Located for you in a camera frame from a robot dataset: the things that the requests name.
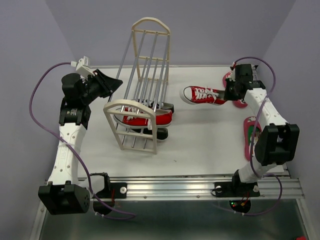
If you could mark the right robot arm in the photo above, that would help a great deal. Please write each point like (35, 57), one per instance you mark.
(277, 142)

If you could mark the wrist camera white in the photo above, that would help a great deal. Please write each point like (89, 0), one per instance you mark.
(82, 67)
(233, 65)

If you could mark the aluminium mounting rail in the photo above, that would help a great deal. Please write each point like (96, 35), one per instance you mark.
(191, 188)

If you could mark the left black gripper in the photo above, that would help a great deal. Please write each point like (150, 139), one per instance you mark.
(109, 84)

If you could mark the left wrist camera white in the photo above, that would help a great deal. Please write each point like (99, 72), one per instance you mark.
(82, 67)

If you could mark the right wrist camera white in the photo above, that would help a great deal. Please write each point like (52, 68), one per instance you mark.
(233, 65)

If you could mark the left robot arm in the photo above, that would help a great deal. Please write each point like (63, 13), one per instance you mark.
(63, 195)

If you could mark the cream metal shoe shelf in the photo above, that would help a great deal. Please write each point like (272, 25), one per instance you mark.
(149, 79)

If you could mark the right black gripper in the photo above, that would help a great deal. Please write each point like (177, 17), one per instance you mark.
(228, 96)

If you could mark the red sneaker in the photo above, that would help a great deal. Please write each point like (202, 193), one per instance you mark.
(195, 95)
(163, 118)

